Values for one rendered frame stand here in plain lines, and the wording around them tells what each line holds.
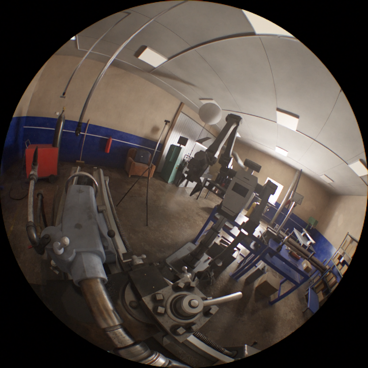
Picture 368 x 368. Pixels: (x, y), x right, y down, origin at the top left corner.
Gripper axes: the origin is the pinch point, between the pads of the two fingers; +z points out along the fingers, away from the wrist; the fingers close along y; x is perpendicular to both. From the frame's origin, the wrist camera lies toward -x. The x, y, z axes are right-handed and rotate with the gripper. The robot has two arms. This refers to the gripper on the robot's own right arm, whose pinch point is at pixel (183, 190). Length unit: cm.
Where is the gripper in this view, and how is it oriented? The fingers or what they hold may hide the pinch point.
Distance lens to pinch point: 60.7
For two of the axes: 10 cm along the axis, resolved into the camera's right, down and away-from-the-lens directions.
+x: 2.9, 4.2, 8.6
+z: -6.1, 7.7, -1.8
